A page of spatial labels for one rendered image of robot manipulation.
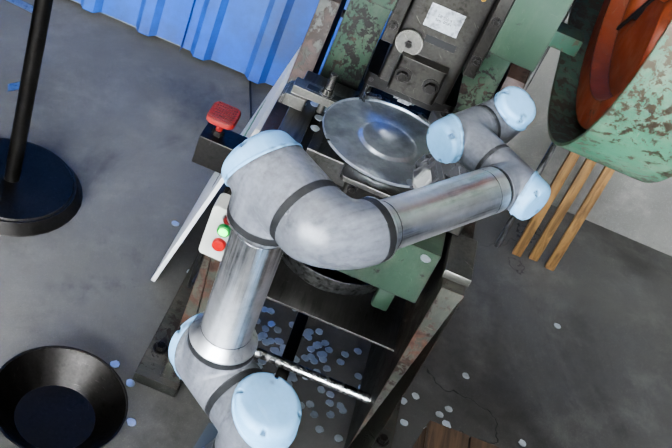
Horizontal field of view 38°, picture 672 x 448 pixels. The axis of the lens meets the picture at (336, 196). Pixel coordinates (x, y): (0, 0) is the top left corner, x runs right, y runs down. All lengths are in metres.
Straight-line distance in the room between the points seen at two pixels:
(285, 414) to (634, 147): 0.75
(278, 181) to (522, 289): 1.95
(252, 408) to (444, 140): 0.53
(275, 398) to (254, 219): 0.35
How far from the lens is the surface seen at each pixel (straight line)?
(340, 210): 1.30
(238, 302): 1.51
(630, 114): 1.69
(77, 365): 2.38
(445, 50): 1.98
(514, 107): 1.67
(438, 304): 2.06
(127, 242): 2.74
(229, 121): 1.96
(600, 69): 2.13
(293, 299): 2.30
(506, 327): 3.03
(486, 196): 1.50
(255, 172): 1.35
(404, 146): 2.05
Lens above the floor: 1.88
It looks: 36 degrees down
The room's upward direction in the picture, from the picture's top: 24 degrees clockwise
